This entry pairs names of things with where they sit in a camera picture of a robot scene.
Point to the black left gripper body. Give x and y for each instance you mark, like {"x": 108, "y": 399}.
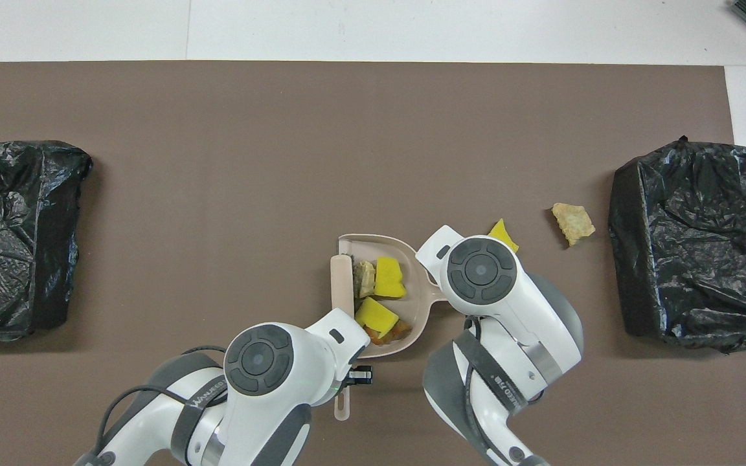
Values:
{"x": 361, "y": 375}

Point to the orange striped croissant toy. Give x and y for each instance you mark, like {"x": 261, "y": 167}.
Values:
{"x": 399, "y": 331}

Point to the yellow sponge wedge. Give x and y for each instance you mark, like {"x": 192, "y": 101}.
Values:
{"x": 376, "y": 315}

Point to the beige hand brush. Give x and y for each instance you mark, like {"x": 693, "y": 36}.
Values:
{"x": 342, "y": 285}

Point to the pale striped croissant toy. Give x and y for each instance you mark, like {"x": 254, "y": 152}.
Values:
{"x": 365, "y": 278}

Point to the notched yellow sponge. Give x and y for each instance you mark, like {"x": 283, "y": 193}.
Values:
{"x": 389, "y": 277}

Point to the beige plastic dustpan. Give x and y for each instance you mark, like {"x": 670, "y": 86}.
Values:
{"x": 415, "y": 285}

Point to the pale bread chunk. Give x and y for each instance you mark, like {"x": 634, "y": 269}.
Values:
{"x": 574, "y": 221}

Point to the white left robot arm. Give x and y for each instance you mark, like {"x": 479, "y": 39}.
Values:
{"x": 269, "y": 388}

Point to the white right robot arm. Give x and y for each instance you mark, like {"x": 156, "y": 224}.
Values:
{"x": 509, "y": 298}

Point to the bin with black bag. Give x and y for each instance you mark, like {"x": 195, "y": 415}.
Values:
{"x": 697, "y": 259}
{"x": 10, "y": 246}

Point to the curved yellow sponge piece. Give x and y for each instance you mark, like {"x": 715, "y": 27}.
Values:
{"x": 506, "y": 236}

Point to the brown table mat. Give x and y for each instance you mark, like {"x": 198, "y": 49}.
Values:
{"x": 347, "y": 129}

